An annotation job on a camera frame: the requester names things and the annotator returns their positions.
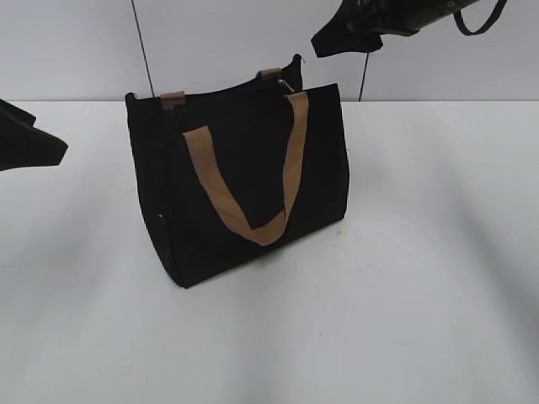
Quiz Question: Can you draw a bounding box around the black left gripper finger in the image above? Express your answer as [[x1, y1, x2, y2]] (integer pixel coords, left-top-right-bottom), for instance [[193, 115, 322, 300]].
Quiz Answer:
[[0, 100, 68, 171]]

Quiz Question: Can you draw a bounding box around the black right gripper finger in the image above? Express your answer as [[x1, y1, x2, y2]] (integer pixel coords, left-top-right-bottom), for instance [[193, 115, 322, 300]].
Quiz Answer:
[[311, 12, 384, 57]]

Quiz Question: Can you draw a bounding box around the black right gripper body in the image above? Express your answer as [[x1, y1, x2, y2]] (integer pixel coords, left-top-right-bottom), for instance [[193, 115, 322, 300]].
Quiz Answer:
[[344, 0, 521, 39]]

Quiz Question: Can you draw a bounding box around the silver zipper pull with ring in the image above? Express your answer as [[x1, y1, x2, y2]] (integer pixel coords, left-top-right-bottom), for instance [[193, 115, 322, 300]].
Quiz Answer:
[[277, 79, 296, 93]]

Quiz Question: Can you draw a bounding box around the black bag with tan handles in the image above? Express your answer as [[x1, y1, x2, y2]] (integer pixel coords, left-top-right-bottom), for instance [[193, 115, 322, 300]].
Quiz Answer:
[[125, 55, 350, 288]]

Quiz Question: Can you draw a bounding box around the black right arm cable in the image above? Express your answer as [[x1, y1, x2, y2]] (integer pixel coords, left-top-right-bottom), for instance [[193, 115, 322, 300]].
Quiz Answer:
[[453, 0, 509, 36]]

